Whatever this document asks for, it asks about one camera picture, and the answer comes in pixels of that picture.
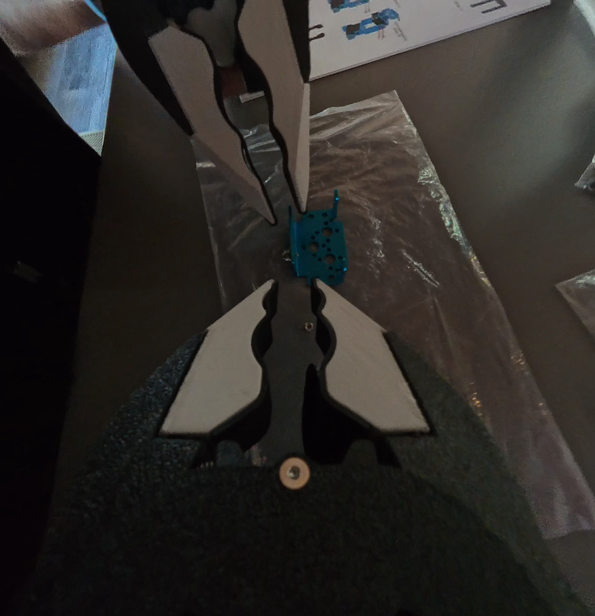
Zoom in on scattered small parts bags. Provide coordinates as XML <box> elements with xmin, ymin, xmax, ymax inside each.
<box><xmin>556</xmin><ymin>140</ymin><xmax>595</xmax><ymax>347</ymax></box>

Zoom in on blue perforated metal bracket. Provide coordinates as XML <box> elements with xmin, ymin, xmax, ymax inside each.
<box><xmin>283</xmin><ymin>189</ymin><xmax>347</xmax><ymax>287</ymax></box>

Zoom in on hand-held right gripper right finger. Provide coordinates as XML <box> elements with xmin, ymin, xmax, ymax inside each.
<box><xmin>312</xmin><ymin>279</ymin><xmax>430</xmax><ymax>434</ymax></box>

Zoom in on white instruction manual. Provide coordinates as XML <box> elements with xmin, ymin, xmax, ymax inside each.
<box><xmin>302</xmin><ymin>0</ymin><xmax>550</xmax><ymax>80</ymax></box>

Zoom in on clear plastic bag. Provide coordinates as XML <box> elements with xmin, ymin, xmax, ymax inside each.
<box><xmin>192</xmin><ymin>90</ymin><xmax>591</xmax><ymax>542</ymax></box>

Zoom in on grey desk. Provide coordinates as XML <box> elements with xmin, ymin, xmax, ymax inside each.
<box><xmin>62</xmin><ymin>0</ymin><xmax>595</xmax><ymax>616</ymax></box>

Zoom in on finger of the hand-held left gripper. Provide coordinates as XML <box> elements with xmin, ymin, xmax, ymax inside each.
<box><xmin>148</xmin><ymin>25</ymin><xmax>279</xmax><ymax>227</ymax></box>
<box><xmin>235</xmin><ymin>0</ymin><xmax>313</xmax><ymax>213</ymax></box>

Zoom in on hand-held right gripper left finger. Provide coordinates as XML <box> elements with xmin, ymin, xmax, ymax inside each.
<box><xmin>160</xmin><ymin>279</ymin><xmax>278</xmax><ymax>438</ymax></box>

